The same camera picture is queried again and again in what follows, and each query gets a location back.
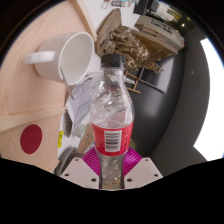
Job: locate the black wall screen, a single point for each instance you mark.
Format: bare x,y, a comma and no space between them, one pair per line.
160,75

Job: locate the yellow tag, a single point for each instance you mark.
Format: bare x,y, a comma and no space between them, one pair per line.
60,139

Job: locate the wide wooden drawing board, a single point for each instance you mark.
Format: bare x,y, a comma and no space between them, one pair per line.
50,140

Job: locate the clear red-labelled drink bottle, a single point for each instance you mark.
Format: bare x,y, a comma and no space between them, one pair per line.
112,136

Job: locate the small paint jar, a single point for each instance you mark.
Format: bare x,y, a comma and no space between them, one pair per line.
120,2

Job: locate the brown sculpture on wooden base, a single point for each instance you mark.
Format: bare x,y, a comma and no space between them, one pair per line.
126,43

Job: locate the white cabinet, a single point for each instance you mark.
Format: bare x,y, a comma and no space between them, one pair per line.
160,30

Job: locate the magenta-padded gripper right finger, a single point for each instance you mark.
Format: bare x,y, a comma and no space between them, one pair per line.
145,170

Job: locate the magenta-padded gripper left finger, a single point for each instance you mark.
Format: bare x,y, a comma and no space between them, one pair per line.
78,170

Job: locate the flat round red coaster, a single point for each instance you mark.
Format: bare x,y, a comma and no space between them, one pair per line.
31,139

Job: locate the white mug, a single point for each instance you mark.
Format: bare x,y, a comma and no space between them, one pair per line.
76,56

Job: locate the small white cup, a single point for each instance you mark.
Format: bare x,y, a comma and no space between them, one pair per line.
78,130

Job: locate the black box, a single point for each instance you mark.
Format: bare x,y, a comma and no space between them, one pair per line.
143,6

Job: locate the grey plant saucer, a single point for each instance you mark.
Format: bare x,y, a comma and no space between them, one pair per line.
59,163

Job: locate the printed paper sheet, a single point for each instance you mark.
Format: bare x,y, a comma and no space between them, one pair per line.
81,100

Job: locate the cardboard box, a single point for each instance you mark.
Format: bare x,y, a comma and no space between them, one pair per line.
87,138

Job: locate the narrow wooden drawing board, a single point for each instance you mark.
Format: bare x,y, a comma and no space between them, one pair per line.
26,90

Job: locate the wooden easel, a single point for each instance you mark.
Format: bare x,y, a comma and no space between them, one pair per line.
133,80

